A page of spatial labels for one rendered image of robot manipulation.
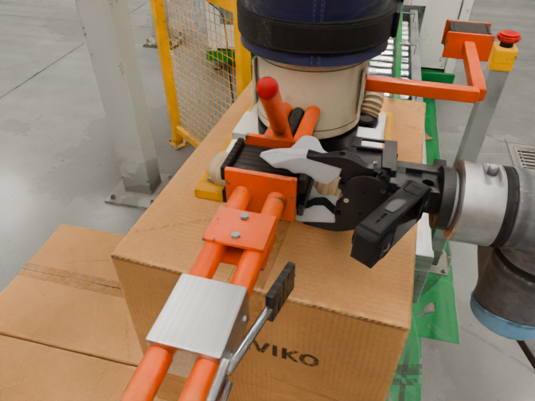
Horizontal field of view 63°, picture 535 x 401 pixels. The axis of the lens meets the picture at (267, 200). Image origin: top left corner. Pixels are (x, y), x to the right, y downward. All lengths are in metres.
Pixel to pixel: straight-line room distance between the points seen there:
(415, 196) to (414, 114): 0.50
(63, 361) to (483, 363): 1.44
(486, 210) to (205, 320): 0.30
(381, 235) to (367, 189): 0.08
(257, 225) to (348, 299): 0.18
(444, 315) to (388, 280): 1.40
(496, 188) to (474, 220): 0.04
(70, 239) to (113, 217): 0.91
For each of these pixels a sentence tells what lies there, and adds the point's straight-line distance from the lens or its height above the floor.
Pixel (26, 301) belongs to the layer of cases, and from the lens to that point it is 1.38.
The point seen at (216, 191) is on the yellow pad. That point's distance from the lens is 0.68.
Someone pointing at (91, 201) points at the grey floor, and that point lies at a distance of 2.53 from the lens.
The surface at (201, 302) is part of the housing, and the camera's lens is 0.37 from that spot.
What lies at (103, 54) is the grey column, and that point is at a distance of 2.10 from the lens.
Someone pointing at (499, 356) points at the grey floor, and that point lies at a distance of 1.96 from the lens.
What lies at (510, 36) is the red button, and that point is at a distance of 1.60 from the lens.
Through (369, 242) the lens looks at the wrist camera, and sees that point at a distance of 0.42.
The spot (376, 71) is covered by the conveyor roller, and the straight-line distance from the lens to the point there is 2.50.
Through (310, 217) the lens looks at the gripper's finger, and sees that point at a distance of 0.52.
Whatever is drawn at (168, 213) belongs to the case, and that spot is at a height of 1.07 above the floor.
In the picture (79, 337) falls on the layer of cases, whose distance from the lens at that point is 1.24.
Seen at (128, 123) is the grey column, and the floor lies 0.45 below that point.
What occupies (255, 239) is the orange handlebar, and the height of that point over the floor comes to 1.22.
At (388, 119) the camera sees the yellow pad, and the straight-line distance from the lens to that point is 0.90.
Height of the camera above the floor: 1.51
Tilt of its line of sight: 40 degrees down
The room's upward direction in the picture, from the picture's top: straight up
